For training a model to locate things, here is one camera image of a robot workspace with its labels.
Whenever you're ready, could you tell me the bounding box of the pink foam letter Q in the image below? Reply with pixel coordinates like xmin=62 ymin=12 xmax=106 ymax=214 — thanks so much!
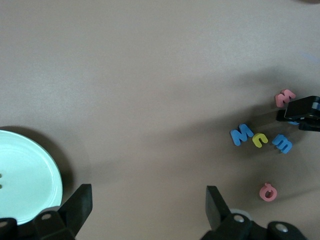
xmin=259 ymin=182 xmax=278 ymax=202

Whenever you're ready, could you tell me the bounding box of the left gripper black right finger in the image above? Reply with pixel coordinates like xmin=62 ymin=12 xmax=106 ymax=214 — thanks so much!
xmin=201 ymin=185 xmax=307 ymax=240

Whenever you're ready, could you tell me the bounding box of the small blue foam letter m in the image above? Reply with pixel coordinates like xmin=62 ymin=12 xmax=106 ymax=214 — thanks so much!
xmin=271 ymin=134 xmax=293 ymax=154

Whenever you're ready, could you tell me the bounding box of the yellow foam letter n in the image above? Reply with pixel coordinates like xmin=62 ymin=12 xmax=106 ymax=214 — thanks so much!
xmin=252 ymin=133 xmax=269 ymax=148

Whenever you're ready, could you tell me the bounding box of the light green plate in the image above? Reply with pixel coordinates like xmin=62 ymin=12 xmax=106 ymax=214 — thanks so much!
xmin=0 ymin=129 xmax=64 ymax=225

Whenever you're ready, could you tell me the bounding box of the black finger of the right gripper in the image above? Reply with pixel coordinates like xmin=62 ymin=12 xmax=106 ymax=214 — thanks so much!
xmin=297 ymin=119 xmax=320 ymax=133
xmin=275 ymin=95 xmax=320 ymax=124

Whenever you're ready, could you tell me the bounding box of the pink foam letter m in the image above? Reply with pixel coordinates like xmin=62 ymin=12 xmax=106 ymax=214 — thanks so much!
xmin=274 ymin=89 xmax=297 ymax=108

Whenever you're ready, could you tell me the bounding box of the large blue foam letter M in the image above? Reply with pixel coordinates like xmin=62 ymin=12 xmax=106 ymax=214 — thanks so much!
xmin=229 ymin=123 xmax=254 ymax=147

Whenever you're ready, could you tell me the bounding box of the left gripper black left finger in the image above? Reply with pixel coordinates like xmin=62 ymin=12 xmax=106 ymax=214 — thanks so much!
xmin=0 ymin=183 xmax=93 ymax=240

